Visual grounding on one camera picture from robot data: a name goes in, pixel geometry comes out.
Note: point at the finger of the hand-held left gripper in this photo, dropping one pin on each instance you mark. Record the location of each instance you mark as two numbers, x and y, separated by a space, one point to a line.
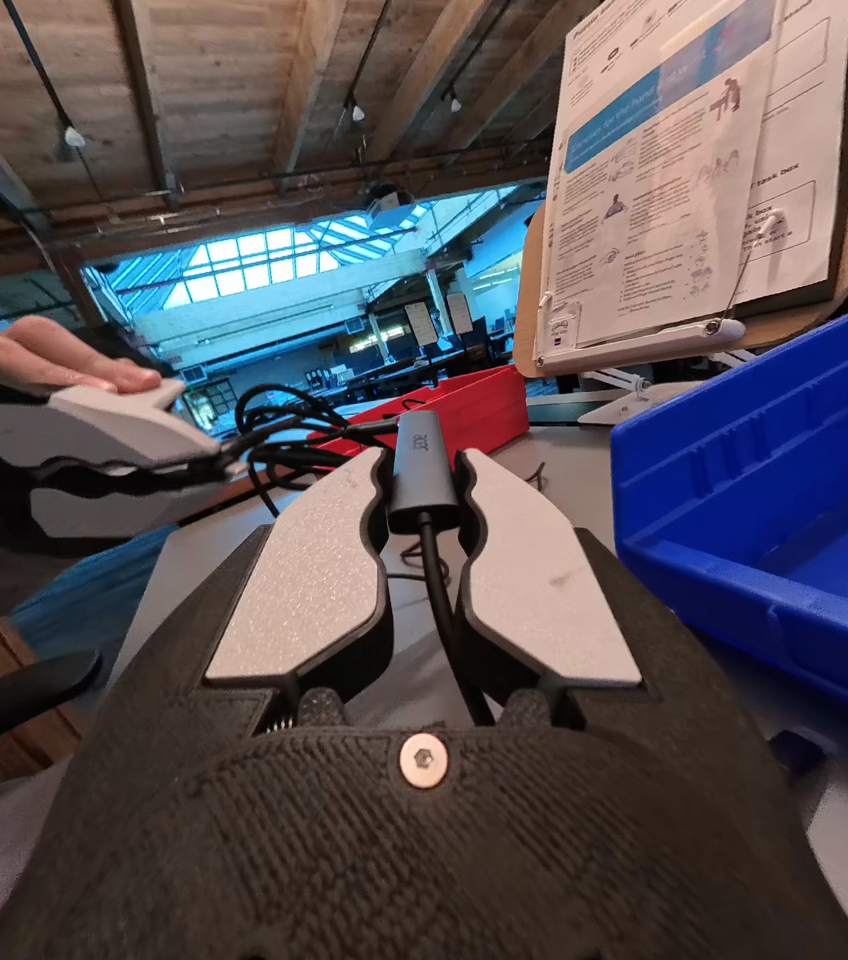
108 510
116 431

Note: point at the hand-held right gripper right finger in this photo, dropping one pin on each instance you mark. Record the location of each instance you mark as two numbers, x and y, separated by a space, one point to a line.
536 592

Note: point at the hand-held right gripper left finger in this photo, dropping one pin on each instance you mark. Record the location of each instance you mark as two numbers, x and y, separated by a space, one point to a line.
304 585

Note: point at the grey USB hub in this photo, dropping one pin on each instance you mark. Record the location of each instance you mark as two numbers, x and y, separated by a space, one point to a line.
424 487

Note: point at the blue plastic bin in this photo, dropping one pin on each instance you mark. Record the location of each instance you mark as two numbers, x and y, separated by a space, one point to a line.
769 487

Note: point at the grey desk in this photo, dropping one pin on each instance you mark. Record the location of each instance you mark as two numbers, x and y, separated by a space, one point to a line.
574 487

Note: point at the person's left hand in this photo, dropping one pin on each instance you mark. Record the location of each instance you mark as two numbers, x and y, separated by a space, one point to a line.
56 352

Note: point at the red plastic bin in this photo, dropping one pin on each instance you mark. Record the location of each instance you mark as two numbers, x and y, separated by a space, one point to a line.
469 405

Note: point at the black chair armrest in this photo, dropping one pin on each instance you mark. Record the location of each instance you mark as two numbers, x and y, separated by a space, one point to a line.
11 705

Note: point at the white board on stand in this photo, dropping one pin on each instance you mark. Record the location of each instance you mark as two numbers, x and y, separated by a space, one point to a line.
421 321
460 313

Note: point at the wooden document stand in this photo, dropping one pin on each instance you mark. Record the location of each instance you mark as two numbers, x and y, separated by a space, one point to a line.
529 300

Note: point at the ceiling projector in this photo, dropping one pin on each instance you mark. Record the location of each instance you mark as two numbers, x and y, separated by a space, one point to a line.
388 204

